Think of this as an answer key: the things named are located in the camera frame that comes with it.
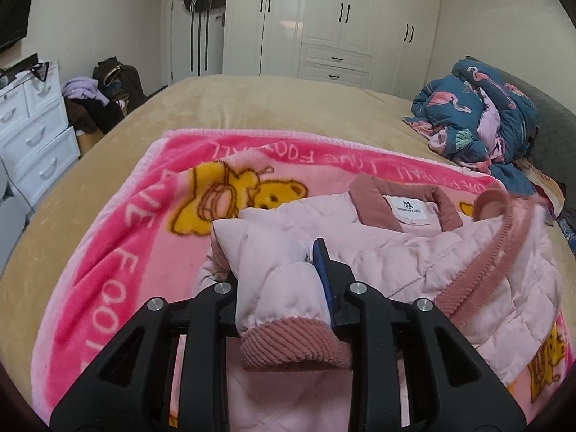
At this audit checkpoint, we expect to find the beige bed cover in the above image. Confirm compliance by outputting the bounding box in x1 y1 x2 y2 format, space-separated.
1 76 575 396

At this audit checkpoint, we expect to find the blue flamingo print quilt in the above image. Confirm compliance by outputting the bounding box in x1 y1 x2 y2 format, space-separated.
403 58 540 196

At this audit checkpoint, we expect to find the white door with hanging bags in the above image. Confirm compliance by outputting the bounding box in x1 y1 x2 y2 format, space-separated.
167 0 225 84

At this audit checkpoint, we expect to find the pink football cartoon blanket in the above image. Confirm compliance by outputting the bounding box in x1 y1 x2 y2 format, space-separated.
30 128 575 426

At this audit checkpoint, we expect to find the white wardrobe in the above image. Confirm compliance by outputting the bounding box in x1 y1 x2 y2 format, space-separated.
224 0 440 99

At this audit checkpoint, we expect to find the light pink quilted jacket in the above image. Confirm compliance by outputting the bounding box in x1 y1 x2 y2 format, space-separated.
199 175 573 431

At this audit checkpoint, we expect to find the white plastic drawer unit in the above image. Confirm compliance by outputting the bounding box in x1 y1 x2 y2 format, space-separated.
1 62 80 209

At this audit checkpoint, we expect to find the dark grey headboard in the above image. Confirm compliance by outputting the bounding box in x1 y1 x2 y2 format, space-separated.
452 56 575 222

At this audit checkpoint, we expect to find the dark bag clothes pile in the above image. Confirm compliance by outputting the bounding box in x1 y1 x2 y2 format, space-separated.
62 57 147 135

